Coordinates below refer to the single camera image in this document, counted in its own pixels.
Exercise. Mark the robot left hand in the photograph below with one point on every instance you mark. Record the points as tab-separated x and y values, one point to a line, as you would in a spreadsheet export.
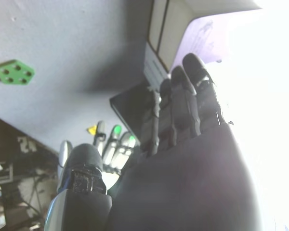
183	180

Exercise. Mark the black book white lettering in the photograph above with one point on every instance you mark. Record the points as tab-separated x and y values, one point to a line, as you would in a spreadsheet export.
127	108

